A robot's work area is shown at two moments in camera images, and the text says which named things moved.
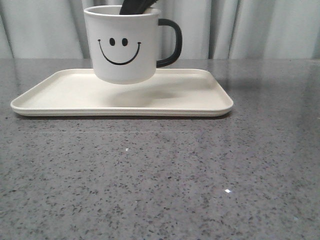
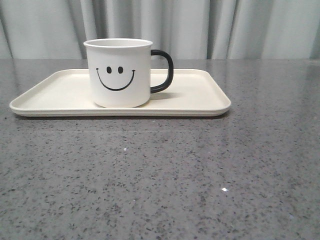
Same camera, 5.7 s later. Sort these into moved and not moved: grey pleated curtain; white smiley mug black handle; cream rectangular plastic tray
Moved: white smiley mug black handle
Not moved: cream rectangular plastic tray; grey pleated curtain
